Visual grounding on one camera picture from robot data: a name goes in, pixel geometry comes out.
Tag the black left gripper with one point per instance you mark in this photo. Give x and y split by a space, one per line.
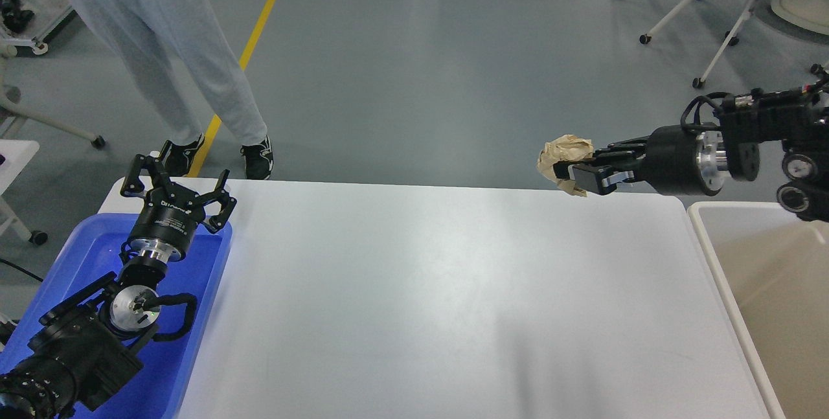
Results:
168 217

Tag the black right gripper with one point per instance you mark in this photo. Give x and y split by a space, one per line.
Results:
672 160

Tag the brown paper ball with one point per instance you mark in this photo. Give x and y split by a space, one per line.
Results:
565 148

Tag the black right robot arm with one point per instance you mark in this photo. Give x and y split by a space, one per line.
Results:
796 118

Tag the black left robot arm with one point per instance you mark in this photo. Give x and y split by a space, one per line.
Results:
88 346

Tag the blue plastic bin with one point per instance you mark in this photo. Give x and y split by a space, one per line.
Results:
91 251

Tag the white side table left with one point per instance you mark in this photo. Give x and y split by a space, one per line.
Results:
16 156

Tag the beige plastic bin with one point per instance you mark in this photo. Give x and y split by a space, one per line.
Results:
771 270

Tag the person in grey trousers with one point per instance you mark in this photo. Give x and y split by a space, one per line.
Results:
141 32

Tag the white rolling stand left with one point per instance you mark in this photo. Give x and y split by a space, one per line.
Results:
15 114

